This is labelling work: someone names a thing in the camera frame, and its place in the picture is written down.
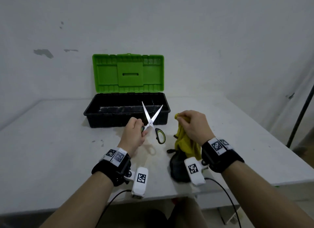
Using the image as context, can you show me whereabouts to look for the green lid black toolbox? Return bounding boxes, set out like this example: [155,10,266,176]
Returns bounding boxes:
[83,53,171,128]

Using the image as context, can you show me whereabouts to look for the black wristband with markers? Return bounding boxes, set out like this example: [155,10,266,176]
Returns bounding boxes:
[91,147,132,187]
[201,137,245,174]

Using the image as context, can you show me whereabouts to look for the green-handled scissors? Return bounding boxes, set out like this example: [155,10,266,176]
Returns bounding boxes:
[140,101,166,145]

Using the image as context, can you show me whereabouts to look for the black right wristband with markers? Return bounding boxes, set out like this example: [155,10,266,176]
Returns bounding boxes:
[201,137,245,174]

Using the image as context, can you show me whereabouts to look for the person's left hand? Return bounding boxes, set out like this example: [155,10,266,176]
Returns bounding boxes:
[117,117,149,158]

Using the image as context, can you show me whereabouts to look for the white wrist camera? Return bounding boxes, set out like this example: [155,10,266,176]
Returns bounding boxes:
[124,167,149,199]
[184,157,209,186]

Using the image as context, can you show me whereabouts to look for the yellow cloth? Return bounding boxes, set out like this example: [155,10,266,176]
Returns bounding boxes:
[166,113,203,183]

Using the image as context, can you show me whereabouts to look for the white table leg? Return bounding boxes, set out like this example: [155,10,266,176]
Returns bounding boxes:
[218,205,241,225]

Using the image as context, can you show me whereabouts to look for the person's legs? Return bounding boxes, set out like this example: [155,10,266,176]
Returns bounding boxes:
[145,197,209,228]

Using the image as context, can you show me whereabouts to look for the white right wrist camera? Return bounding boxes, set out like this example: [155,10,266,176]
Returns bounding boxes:
[184,157,209,186]

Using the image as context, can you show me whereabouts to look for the black left wristband with markers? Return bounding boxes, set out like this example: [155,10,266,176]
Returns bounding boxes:
[91,147,132,187]

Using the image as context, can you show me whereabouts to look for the black metal pole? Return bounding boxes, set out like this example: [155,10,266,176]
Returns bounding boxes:
[286,84,314,148]

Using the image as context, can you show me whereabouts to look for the person's left forearm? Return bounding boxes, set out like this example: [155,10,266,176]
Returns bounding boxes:
[39,171,114,228]

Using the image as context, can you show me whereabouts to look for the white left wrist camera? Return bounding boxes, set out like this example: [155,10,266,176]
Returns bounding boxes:
[124,167,149,199]

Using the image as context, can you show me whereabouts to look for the black right camera cable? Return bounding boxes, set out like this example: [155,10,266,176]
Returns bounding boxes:
[205,178,242,228]

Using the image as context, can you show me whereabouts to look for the person's right hand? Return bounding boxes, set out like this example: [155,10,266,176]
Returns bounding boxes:
[177,110,216,147]

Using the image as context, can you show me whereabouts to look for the person's right forearm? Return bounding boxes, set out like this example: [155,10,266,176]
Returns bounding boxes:
[220,160,314,228]

